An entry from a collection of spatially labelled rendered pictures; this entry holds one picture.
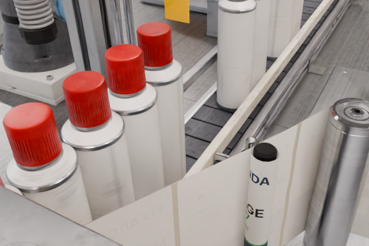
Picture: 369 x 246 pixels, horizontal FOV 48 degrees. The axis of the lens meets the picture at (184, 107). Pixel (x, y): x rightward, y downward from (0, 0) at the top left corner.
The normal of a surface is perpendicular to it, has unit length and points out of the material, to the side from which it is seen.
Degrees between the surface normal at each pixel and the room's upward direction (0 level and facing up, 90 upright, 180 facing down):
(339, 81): 0
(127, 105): 45
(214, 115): 0
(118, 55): 2
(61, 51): 71
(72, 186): 90
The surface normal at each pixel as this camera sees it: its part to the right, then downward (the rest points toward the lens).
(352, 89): -0.03, -0.82
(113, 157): 0.66, 0.41
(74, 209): 0.83, 0.29
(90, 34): -0.49, 0.51
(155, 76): -0.06, -0.23
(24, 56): -0.14, 0.25
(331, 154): -0.83, 0.34
